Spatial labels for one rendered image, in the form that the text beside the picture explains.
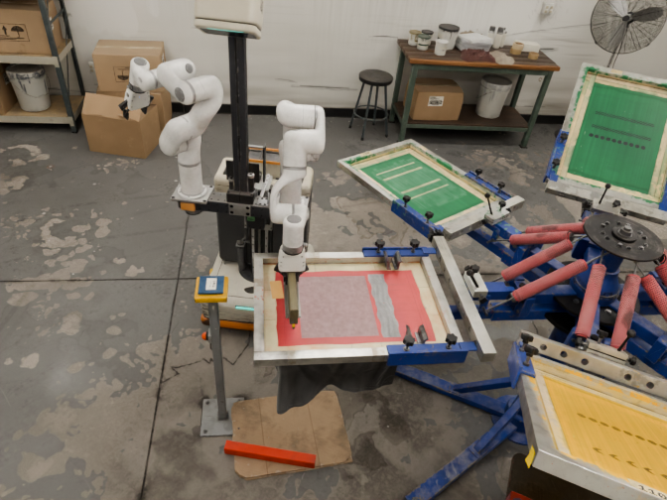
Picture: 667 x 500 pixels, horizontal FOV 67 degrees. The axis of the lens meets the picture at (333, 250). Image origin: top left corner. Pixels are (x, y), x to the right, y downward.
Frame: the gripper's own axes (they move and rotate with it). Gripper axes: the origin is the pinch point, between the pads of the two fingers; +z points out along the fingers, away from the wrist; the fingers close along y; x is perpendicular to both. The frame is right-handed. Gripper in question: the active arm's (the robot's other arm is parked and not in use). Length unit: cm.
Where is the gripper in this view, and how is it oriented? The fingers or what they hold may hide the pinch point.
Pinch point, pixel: (291, 278)
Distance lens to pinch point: 196.0
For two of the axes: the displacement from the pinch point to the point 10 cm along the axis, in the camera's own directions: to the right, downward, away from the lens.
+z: -0.9, 7.6, 6.4
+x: 1.1, 6.5, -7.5
